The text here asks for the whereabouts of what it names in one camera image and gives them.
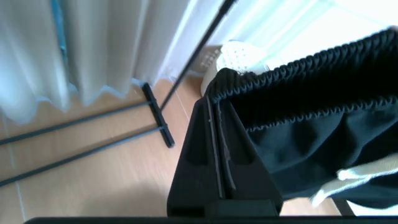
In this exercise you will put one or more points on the black clothes rack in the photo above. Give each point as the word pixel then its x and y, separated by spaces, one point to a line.
pixel 158 118

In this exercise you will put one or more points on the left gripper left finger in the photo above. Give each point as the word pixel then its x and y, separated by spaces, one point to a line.
pixel 196 174

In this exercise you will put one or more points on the black shorts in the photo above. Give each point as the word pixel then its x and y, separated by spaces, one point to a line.
pixel 311 149

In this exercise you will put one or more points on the beige curtain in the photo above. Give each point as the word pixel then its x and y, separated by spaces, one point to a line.
pixel 102 46
pixel 25 62

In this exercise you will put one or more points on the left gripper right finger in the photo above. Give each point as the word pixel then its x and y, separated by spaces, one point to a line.
pixel 245 177

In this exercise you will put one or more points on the white laundry basket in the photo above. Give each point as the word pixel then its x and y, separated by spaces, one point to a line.
pixel 239 56

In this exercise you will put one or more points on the window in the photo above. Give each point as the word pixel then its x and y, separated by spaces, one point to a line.
pixel 59 28

